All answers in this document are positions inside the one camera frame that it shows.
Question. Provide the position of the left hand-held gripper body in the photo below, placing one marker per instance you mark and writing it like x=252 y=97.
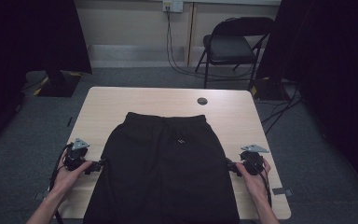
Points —
x=74 y=157

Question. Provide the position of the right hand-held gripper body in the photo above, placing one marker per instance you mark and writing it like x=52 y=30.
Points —
x=252 y=161

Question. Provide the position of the black pants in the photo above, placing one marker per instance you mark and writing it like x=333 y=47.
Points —
x=167 y=174

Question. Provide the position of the person's left hand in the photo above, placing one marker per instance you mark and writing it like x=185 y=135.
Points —
x=65 y=180

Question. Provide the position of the person's right hand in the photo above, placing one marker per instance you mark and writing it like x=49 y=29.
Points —
x=257 y=186

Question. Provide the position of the round grey table grommet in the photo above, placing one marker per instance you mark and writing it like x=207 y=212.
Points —
x=202 y=101

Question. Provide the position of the black stand base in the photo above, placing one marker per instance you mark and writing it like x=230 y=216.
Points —
x=60 y=85
x=265 y=90

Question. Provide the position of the black folding chair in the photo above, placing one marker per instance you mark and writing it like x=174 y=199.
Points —
x=230 y=48

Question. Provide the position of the black curtain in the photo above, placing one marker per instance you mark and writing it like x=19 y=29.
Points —
x=332 y=77
x=28 y=46

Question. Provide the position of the wooden wall strip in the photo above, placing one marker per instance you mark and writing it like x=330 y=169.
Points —
x=190 y=34

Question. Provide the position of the white wall socket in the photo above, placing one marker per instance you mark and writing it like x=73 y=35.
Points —
x=173 y=5

